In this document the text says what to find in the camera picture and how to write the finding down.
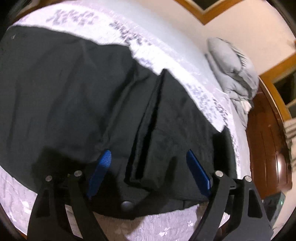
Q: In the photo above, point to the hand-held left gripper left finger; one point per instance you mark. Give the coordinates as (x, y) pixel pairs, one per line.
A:
(99, 173)

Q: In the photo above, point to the dark wooden headboard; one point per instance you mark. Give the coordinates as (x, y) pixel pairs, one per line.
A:
(266, 139)

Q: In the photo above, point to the loose beige curtain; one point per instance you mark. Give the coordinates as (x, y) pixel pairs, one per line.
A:
(290, 132)

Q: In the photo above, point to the white cloth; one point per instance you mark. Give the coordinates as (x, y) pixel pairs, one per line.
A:
(247, 107)

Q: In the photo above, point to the dark device with green light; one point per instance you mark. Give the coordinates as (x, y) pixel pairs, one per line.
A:
(274, 208)

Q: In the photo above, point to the narrow wooden-framed window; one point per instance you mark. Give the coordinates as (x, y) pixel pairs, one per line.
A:
(275, 69)

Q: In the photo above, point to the black pants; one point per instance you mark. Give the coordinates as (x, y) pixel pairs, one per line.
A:
(69, 92)

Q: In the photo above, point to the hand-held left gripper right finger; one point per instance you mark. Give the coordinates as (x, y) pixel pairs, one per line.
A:
(198, 173)

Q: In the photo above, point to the floral quilted bedspread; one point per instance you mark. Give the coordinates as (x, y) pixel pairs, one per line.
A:
(81, 18)

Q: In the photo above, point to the folded grey duvet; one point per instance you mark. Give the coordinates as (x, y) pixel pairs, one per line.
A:
(231, 60)

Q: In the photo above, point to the wide wooden-framed window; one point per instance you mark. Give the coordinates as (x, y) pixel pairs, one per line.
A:
(208, 16)

